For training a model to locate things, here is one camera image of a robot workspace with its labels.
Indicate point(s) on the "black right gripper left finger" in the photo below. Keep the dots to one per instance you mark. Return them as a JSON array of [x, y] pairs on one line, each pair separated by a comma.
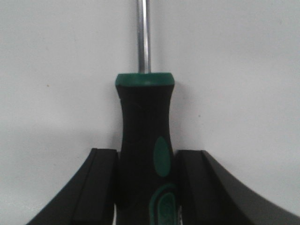
[[87, 199]]

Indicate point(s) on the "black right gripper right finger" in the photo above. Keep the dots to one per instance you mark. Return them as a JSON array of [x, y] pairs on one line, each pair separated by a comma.
[[210, 195]]

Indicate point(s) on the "green black screwdriver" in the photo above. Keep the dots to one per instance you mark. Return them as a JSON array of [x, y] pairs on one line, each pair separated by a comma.
[[147, 191]]

